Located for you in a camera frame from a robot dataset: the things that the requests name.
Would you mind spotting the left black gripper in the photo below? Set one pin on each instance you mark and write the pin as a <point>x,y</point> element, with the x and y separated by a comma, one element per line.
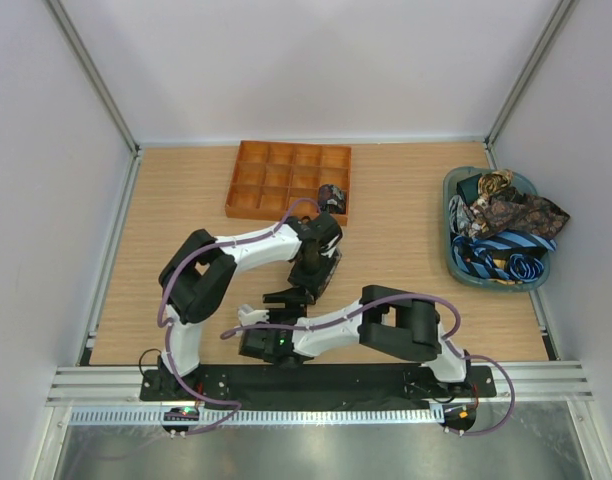
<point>315,283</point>

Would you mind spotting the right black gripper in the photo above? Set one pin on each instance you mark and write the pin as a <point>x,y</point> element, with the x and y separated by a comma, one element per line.
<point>296,298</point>

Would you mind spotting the brown floral tie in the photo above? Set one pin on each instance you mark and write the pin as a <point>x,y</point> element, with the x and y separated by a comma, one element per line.
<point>328,265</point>

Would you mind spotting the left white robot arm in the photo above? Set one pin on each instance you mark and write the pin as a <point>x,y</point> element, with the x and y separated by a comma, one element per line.
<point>197,277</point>

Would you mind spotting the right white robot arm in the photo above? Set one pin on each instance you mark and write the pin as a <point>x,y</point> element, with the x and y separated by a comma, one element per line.
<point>413,327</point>

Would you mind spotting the rolled dark floral tie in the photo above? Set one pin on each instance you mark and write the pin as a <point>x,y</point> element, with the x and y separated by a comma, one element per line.
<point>331,199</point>

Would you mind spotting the orange compartment tray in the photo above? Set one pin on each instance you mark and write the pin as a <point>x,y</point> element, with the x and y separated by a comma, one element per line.
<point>268,177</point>

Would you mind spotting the grey patterned tie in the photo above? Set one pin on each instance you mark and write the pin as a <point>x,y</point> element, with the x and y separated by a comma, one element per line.
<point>462,220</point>

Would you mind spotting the dark green tie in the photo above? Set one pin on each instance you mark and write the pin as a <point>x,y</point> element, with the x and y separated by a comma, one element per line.
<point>468,188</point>

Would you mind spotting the gold patterned tie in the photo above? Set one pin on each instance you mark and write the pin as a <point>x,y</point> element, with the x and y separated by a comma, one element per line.
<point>491,183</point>

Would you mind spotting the dark brown paisley tie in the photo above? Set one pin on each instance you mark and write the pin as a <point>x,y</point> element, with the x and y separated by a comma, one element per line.
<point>524,213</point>

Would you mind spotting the blue striped tie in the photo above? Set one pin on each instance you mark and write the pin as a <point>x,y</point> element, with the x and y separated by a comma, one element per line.
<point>509,256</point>

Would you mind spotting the teal plastic basket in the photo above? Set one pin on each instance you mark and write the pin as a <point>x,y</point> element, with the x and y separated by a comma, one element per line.
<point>449,190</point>

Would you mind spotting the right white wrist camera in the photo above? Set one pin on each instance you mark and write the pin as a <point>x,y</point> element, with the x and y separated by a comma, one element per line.
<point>248,316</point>

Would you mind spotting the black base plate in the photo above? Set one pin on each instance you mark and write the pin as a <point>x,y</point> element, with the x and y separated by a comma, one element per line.
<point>335,387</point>

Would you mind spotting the white slotted cable duct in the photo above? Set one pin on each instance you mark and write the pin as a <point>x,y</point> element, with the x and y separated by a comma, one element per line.
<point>183,416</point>

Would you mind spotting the aluminium frame rail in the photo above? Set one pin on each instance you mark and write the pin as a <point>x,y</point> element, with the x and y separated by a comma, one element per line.
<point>548,381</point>

